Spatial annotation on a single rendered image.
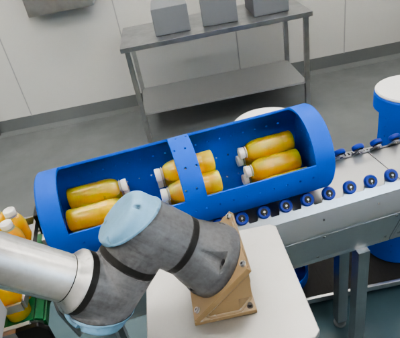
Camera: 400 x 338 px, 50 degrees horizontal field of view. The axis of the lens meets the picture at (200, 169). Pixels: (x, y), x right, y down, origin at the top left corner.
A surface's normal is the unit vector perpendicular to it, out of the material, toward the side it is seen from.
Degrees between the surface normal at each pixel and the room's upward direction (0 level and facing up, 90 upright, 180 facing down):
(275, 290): 0
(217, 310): 90
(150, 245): 77
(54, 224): 65
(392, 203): 70
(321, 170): 90
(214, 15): 90
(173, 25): 90
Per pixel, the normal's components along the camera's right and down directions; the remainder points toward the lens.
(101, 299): 0.54, 0.18
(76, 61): 0.12, 0.53
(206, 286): -0.22, 0.48
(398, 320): -0.16, -0.83
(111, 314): 0.39, 0.37
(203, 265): 0.05, 0.12
